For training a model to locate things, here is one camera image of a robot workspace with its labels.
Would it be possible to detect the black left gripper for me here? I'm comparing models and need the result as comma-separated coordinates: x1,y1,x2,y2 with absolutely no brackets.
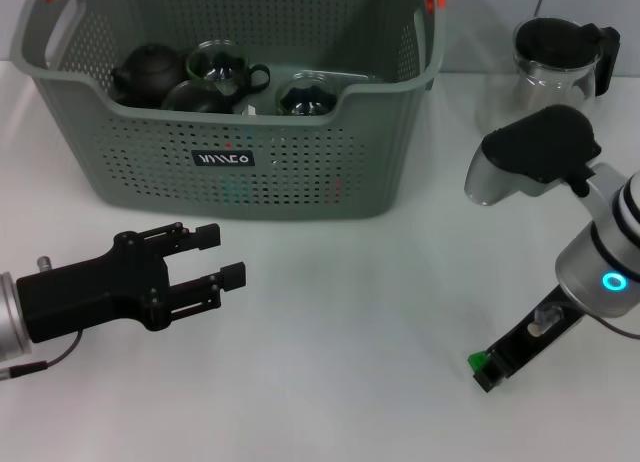
15,222,247,344

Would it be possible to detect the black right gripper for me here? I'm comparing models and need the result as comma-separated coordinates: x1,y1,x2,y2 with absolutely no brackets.
472,284,584,392

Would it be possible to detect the green brick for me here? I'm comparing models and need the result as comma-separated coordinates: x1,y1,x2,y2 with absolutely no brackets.
467,350,501,392

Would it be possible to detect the glass teacup with black base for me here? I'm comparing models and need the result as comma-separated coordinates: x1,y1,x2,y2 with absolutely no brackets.
186,39,272,99
161,79,236,114
274,70,340,117

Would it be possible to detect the grey perforated plastic storage bin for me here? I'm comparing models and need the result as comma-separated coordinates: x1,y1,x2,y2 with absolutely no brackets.
9,0,448,221

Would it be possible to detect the right wrist metal plug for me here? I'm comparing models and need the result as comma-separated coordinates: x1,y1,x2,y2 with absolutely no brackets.
528,305,562,337

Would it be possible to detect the black clay teapot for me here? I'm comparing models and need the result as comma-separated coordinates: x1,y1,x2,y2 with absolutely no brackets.
110,42,189,109

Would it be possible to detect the glass pitcher with black lid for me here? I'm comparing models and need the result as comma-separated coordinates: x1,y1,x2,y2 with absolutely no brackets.
473,15,621,143

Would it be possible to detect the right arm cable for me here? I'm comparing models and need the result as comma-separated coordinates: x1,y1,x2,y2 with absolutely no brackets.
594,314,640,340

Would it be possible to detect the left arm cable with plug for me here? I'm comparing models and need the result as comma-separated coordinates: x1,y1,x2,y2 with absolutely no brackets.
0,330,84,379

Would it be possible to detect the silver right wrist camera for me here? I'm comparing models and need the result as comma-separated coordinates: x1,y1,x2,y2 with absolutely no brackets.
463,105,604,207

